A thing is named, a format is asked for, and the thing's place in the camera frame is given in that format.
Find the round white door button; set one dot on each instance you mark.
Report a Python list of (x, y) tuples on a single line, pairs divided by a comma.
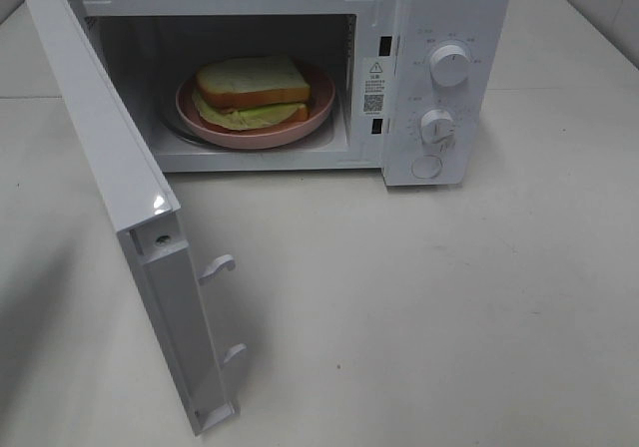
[(427, 167)]

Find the pink round plate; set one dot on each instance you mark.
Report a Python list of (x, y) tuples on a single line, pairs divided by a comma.
[(323, 94)]

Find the sandwich with lettuce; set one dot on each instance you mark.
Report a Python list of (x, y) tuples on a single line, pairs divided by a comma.
[(246, 94)]

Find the white microwave door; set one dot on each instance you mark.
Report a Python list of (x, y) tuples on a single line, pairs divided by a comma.
[(145, 215)]

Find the lower white timer knob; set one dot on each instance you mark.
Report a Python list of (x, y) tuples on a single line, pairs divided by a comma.
[(436, 125)]

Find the white warning label sticker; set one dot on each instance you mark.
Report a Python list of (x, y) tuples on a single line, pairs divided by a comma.
[(374, 85)]

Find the white microwave oven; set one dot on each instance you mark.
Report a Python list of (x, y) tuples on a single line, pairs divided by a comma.
[(149, 47)]

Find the upper white power knob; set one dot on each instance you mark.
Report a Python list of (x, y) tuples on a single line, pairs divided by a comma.
[(449, 64)]

